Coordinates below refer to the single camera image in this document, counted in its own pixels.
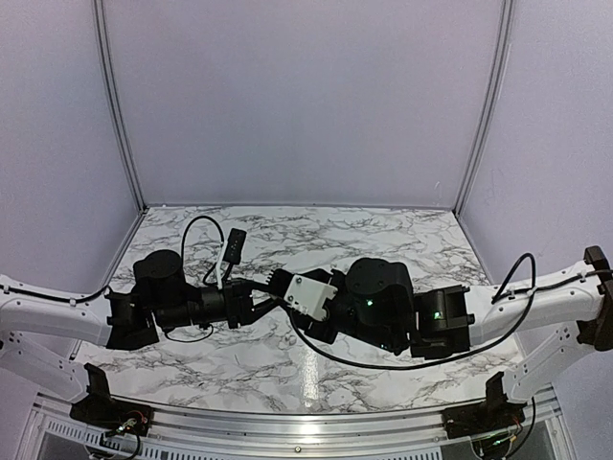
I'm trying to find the aluminium corner post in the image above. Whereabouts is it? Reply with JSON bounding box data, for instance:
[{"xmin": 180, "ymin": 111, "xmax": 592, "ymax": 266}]
[
  {"xmin": 452, "ymin": 0, "xmax": 515, "ymax": 219},
  {"xmin": 92, "ymin": 0, "xmax": 148, "ymax": 214}
]

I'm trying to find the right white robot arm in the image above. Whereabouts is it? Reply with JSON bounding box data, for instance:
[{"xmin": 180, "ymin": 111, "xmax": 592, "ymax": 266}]
[{"xmin": 390, "ymin": 246, "xmax": 612, "ymax": 429}]

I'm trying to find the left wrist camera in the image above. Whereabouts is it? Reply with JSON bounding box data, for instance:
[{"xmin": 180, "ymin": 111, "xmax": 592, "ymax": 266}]
[{"xmin": 216, "ymin": 228, "xmax": 247, "ymax": 289}]

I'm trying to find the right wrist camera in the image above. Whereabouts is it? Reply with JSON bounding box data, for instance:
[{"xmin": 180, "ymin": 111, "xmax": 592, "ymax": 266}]
[{"xmin": 267, "ymin": 269, "xmax": 338, "ymax": 322}]

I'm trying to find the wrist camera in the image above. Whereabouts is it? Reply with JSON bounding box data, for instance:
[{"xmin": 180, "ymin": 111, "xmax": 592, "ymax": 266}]
[
  {"xmin": 216, "ymin": 228, "xmax": 247, "ymax": 289},
  {"xmin": 267, "ymin": 269, "xmax": 338, "ymax": 322}
]

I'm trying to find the left aluminium corner post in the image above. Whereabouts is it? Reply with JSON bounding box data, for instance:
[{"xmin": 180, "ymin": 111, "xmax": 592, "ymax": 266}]
[{"xmin": 92, "ymin": 0, "xmax": 148, "ymax": 214}]

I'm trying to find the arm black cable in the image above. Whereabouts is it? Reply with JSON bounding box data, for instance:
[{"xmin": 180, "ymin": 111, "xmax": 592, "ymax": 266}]
[
  {"xmin": 291, "ymin": 252, "xmax": 537, "ymax": 371},
  {"xmin": 165, "ymin": 216, "xmax": 226, "ymax": 342}
]

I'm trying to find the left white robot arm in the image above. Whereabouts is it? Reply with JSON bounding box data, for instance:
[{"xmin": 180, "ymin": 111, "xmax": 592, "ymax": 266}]
[{"xmin": 1, "ymin": 250, "xmax": 280, "ymax": 426}]

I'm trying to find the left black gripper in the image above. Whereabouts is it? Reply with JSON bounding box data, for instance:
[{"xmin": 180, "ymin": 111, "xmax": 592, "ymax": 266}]
[{"xmin": 155, "ymin": 277, "xmax": 284, "ymax": 330}]

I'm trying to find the front aluminium rail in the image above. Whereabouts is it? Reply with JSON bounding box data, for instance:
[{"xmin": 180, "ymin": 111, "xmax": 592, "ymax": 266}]
[{"xmin": 15, "ymin": 389, "xmax": 572, "ymax": 459}]

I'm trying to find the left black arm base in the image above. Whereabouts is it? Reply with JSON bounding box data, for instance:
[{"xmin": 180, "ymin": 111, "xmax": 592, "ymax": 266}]
[{"xmin": 70, "ymin": 363, "xmax": 154, "ymax": 436}]

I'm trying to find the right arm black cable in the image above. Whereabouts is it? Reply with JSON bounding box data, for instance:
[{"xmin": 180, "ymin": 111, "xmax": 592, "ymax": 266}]
[{"xmin": 291, "ymin": 252, "xmax": 537, "ymax": 371}]

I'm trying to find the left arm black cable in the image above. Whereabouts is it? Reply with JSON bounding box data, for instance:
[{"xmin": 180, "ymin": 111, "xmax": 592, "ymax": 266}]
[{"xmin": 165, "ymin": 216, "xmax": 226, "ymax": 342}]

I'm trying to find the right aluminium corner post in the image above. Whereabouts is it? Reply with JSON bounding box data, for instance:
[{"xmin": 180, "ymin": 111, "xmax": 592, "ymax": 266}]
[{"xmin": 452, "ymin": 0, "xmax": 515, "ymax": 219}]

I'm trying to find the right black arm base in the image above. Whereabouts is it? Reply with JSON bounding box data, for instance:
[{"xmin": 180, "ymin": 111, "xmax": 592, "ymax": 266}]
[{"xmin": 442, "ymin": 372, "xmax": 527, "ymax": 439}]

